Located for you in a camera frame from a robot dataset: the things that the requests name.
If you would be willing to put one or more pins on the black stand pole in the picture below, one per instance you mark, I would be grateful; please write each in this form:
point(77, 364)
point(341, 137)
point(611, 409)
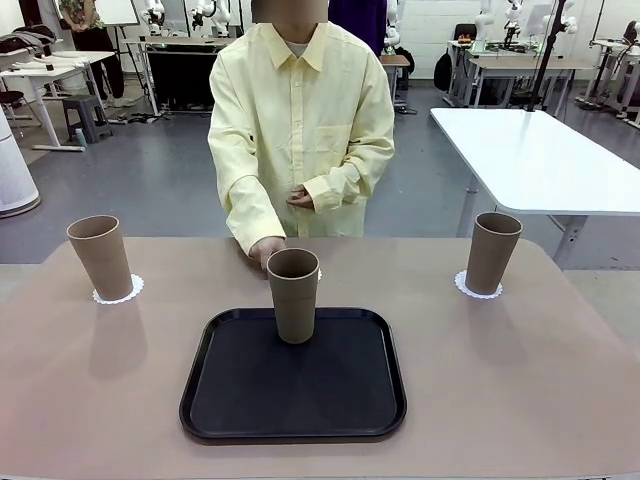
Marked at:
point(545, 55)

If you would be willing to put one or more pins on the person in floral shirt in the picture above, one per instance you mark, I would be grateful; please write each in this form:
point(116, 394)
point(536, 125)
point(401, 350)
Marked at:
point(102, 55)

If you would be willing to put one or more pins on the person's left hand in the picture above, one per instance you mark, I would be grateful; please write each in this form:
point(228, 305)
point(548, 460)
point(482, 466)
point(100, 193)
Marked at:
point(302, 199)

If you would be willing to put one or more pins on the white desk with white parts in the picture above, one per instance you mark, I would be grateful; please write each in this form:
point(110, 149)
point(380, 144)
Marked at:
point(75, 57)

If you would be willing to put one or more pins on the person in yellow shirt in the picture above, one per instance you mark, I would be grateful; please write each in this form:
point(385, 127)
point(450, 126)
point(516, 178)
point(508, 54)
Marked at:
point(300, 100)

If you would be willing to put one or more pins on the small brown-top table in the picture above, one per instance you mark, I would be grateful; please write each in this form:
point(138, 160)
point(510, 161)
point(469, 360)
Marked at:
point(395, 60)

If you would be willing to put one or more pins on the brown paper cup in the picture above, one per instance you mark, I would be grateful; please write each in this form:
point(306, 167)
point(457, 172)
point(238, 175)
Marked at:
point(292, 310)
point(102, 260)
point(492, 260)

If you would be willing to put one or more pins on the gray jacket pile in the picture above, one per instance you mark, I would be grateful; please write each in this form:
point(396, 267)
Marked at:
point(35, 37)

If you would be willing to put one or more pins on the white cylindrical air purifier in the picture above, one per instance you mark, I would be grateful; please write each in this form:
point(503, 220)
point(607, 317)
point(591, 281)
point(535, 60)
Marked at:
point(15, 170)

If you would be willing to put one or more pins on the large white table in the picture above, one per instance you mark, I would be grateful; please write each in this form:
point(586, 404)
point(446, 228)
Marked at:
point(540, 155)

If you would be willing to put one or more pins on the person's right hand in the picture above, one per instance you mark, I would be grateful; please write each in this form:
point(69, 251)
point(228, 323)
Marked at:
point(265, 248)

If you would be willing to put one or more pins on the gray plastic stool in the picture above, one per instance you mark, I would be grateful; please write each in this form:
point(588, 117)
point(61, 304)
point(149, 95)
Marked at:
point(87, 107)

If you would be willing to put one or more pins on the whiteboard on easel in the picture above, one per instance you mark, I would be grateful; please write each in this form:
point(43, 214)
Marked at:
point(117, 10)

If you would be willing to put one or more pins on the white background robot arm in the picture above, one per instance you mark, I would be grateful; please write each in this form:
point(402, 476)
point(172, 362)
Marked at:
point(220, 14)
point(484, 20)
point(512, 15)

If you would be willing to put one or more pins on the yellow-sleeved left forearm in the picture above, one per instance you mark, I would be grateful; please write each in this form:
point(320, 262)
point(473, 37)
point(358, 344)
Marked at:
point(340, 185)

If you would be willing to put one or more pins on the black plastic serving tray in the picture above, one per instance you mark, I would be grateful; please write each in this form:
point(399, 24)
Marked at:
point(300, 395)

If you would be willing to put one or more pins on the gray lab desk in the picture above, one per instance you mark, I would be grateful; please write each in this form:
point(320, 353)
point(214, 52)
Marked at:
point(520, 62)

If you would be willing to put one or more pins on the black backpack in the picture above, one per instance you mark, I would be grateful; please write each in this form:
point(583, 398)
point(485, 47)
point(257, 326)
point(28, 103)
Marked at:
point(442, 70)

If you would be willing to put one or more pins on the white height-adjustable desk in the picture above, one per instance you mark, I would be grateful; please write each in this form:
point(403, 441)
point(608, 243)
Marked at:
point(615, 43)

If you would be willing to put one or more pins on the person in purple clothes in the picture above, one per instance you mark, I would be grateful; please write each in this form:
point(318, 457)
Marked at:
point(372, 25)

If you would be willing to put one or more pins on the dark desk with brown top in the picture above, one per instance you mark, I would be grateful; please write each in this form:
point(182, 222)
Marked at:
point(175, 75)

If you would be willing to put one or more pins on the yellow-sleeved right forearm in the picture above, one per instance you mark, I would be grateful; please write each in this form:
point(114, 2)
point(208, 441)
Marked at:
point(252, 215)

